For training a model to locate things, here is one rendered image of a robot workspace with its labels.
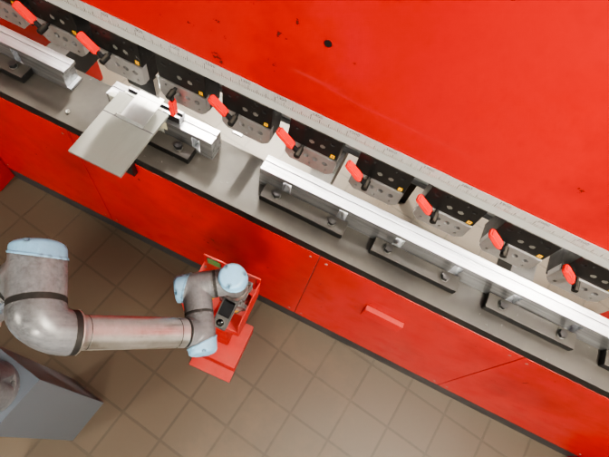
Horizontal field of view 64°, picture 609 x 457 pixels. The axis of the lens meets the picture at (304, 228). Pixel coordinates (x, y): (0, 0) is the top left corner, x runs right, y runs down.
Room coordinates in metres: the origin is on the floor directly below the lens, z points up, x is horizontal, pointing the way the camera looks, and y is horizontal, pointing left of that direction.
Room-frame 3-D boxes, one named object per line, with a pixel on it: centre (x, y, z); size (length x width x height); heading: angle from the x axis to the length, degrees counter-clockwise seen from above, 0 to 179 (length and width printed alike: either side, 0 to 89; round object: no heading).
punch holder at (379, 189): (0.77, -0.15, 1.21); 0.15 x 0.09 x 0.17; 81
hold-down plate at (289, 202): (0.74, 0.02, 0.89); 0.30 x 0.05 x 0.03; 81
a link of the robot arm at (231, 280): (0.39, 0.14, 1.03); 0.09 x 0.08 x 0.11; 117
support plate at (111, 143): (0.74, 0.63, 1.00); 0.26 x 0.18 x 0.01; 171
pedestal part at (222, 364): (0.39, 0.19, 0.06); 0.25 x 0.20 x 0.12; 174
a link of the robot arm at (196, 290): (0.33, 0.22, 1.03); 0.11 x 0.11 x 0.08; 27
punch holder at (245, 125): (0.83, 0.24, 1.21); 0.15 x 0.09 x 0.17; 81
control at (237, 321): (0.42, 0.19, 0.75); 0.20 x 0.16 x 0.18; 84
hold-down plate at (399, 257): (0.68, -0.37, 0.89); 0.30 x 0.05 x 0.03; 81
